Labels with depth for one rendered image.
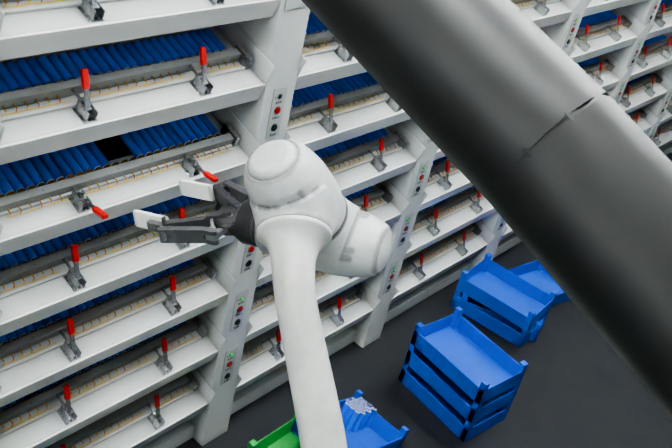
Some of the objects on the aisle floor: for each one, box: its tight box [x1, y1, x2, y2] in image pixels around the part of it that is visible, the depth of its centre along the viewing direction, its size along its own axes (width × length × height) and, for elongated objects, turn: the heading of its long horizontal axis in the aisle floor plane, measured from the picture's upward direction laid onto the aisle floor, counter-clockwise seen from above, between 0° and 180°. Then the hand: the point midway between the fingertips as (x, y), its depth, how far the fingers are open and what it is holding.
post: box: [189, 0, 310, 446], centre depth 200 cm, size 20×9×174 cm, turn 29°
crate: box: [290, 390, 409, 448], centre depth 241 cm, size 30×20×8 cm
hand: (166, 203), depth 144 cm, fingers open, 11 cm apart
